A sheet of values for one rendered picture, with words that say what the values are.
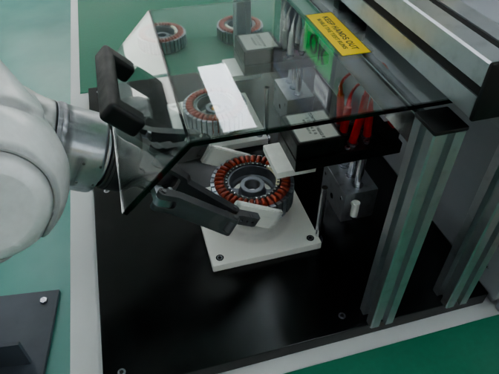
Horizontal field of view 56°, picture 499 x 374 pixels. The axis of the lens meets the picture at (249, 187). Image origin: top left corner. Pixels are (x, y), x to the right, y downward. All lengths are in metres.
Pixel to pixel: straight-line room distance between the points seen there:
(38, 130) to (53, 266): 1.43
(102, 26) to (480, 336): 1.09
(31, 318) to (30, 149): 1.33
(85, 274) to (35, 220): 0.39
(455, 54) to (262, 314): 0.36
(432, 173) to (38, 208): 0.30
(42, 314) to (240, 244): 1.05
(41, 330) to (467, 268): 1.26
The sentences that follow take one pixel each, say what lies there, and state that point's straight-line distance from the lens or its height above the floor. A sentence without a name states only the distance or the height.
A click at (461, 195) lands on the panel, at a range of 0.66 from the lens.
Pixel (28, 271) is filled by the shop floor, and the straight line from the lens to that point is 1.74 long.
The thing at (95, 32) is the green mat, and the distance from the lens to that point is 1.30.
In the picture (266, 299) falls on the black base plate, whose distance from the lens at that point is 0.60.
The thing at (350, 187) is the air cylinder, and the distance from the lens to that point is 0.66.
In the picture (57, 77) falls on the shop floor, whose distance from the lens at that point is 2.76.
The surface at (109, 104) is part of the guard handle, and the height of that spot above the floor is 1.06.
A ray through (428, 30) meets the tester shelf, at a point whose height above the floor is 1.11.
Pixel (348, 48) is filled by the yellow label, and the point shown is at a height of 1.07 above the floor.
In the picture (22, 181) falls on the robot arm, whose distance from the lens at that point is 0.29.
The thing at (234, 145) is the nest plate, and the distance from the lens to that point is 0.79.
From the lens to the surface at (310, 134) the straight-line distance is 0.58.
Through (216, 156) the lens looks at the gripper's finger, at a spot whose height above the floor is 0.85.
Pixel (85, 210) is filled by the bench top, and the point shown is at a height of 0.75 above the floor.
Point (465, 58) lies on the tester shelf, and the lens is 0.38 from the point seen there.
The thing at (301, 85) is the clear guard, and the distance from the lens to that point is 0.40.
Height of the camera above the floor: 1.26
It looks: 43 degrees down
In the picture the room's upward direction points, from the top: straight up
